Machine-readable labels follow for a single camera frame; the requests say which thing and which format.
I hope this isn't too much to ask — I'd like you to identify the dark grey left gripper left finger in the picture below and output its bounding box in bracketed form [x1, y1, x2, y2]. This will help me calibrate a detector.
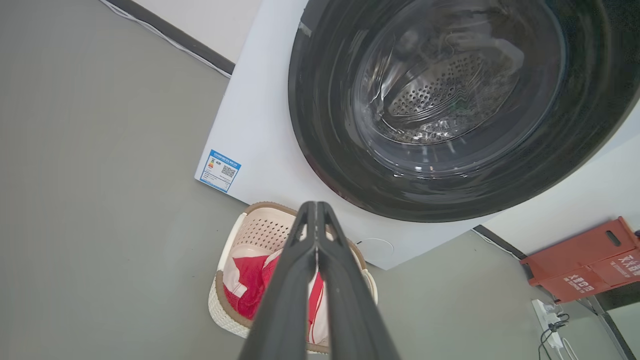
[238, 201, 319, 360]

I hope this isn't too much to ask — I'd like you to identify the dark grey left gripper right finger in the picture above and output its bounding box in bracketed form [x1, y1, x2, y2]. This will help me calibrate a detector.
[316, 201, 401, 360]

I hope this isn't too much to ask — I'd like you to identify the cream perforated laundry basket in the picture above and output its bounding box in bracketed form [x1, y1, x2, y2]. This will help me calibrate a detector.
[208, 201, 379, 355]

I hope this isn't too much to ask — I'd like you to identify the red and white garment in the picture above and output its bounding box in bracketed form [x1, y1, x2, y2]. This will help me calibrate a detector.
[222, 245, 330, 347]

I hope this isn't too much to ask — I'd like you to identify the blue energy label sticker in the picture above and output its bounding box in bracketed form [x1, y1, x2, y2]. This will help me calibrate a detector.
[199, 149, 242, 193]

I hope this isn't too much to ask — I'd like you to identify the white front-load washing machine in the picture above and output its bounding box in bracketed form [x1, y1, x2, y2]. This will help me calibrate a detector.
[194, 0, 640, 271]

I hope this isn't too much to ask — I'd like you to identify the white power strip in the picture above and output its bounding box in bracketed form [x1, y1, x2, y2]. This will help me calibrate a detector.
[531, 299, 565, 349]

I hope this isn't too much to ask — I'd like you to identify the black round washing machine door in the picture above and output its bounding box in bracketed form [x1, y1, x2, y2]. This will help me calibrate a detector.
[288, 0, 640, 223]

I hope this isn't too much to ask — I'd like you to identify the red fire extinguisher box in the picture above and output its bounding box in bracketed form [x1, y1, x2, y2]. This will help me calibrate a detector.
[520, 216, 640, 304]

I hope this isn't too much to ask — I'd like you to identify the black plugged power cable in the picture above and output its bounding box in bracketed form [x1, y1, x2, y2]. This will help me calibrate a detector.
[538, 313, 571, 360]

